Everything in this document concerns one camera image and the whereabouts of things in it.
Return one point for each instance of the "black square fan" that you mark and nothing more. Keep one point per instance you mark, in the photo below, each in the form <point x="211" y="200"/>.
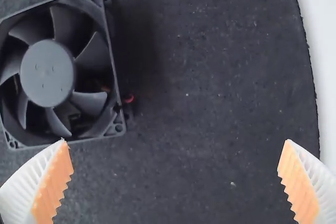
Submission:
<point x="47" y="72"/>

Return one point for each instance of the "black mat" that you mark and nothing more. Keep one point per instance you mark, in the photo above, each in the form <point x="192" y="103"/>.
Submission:
<point x="210" y="77"/>

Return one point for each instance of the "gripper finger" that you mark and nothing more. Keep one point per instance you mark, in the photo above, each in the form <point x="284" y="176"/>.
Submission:
<point x="39" y="190"/>
<point x="307" y="187"/>

